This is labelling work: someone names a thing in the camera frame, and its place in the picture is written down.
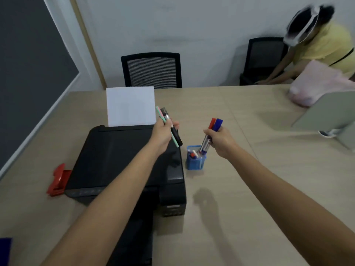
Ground red hole punch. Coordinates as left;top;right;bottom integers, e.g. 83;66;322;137
46;163;72;197

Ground pink bag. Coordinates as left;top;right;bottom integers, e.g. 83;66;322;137
286;60;355;108

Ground grey folder board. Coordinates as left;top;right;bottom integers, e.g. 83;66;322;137
291;91;355;151

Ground person's right forearm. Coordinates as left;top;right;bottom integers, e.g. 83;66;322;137
227;145;355;266

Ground person's left forearm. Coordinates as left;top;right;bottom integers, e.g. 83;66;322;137
41;141;165;266

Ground white paper sheet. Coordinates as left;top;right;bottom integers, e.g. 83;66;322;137
106;86;156;127

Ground black pen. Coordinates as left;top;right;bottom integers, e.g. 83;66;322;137
160;107;183;147

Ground black printer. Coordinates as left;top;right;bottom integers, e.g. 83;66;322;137
64;124;187;266

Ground person's left hand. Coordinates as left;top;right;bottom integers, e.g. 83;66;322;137
148;118;180;157

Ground dark blue object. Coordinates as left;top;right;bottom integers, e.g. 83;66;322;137
0;238;13;266

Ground black mesh office chair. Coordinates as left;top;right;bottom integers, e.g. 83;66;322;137
121;52;183;89

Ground person's right hand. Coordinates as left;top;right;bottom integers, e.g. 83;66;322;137
203;126;239;160

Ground blue pen holder cup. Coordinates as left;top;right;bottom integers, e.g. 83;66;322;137
186;145;207;171

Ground dark wall board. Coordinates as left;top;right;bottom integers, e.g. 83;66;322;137
0;0;80;170

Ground green and pink pen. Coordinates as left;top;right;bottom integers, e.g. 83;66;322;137
156;106;180;148

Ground white head-mounted device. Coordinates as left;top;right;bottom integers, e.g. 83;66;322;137
283;5;321;47

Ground red capped marker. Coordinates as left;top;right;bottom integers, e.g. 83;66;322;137
199;117;216;156

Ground blue capped marker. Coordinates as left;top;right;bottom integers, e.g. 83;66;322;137
202;118;223;156

